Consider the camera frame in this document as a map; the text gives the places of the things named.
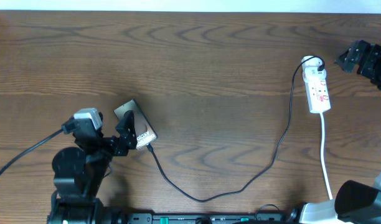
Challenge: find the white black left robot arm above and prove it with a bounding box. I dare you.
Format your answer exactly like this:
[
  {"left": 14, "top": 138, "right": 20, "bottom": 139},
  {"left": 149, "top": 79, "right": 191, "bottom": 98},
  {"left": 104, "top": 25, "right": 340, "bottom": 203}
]
[{"left": 47, "top": 110, "right": 137, "bottom": 223}]

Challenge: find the white power strip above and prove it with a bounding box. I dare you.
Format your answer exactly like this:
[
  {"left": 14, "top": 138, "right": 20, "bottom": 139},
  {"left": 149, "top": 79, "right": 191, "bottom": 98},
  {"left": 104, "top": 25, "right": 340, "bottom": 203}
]
[{"left": 301, "top": 55, "right": 331, "bottom": 114}]

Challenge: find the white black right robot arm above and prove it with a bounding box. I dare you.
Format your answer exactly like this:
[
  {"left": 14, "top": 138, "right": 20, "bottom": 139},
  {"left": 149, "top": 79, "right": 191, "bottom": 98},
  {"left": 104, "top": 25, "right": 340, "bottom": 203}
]
[{"left": 293, "top": 40, "right": 381, "bottom": 223}]

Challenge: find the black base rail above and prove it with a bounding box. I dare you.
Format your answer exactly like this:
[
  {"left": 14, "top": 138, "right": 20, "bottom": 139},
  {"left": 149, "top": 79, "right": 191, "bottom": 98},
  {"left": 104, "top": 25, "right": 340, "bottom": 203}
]
[{"left": 126, "top": 212, "right": 287, "bottom": 224}]

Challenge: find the white power strip cord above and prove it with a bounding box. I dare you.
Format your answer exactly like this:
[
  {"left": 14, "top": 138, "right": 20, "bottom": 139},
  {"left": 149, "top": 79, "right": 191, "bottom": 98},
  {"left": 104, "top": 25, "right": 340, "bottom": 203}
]
[{"left": 319, "top": 112, "right": 334, "bottom": 200}]

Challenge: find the black charger cable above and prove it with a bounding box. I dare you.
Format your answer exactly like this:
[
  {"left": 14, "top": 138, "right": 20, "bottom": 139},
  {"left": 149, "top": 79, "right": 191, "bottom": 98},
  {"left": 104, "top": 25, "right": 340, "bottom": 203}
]
[{"left": 146, "top": 55, "right": 326, "bottom": 203}]

